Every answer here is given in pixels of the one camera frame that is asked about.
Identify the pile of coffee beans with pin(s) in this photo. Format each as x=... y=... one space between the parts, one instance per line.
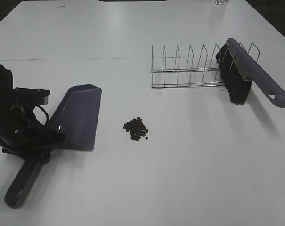
x=136 y=128

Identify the purple plastic dustpan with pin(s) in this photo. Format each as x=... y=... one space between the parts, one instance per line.
x=77 y=117

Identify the purple hand brush black bristles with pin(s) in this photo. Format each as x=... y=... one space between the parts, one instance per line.
x=238 y=70

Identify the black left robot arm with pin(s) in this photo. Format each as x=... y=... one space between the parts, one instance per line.
x=7 y=96

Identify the chrome wire dish rack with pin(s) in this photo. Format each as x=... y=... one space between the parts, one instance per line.
x=197 y=68

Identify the clear glass cup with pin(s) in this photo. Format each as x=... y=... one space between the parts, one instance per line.
x=221 y=2

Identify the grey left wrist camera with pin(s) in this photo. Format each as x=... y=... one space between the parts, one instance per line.
x=32 y=96

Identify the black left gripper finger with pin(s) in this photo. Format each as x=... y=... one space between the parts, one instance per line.
x=45 y=156
x=57 y=137

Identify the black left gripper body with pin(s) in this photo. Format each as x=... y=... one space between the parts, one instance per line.
x=23 y=131

